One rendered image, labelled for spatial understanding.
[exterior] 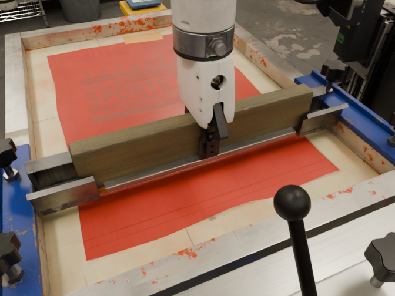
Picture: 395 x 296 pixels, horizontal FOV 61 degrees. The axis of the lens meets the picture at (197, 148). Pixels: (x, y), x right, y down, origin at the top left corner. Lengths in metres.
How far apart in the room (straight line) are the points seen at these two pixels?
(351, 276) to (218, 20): 0.28
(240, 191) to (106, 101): 0.35
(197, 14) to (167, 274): 0.29
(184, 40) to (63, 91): 0.44
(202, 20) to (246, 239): 0.26
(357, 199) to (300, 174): 0.10
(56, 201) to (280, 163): 0.35
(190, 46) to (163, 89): 0.35
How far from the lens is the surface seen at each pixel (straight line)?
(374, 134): 0.62
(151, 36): 0.98
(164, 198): 0.51
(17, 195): 0.52
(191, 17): 0.39
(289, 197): 0.25
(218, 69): 0.41
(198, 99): 0.43
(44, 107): 0.75
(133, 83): 0.77
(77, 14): 3.75
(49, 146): 0.65
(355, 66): 1.55
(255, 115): 0.53
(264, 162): 0.58
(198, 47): 0.40
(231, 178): 0.54
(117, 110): 0.70
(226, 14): 0.39
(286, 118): 0.57
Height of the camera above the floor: 1.35
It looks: 43 degrees down
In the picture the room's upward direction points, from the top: straight up
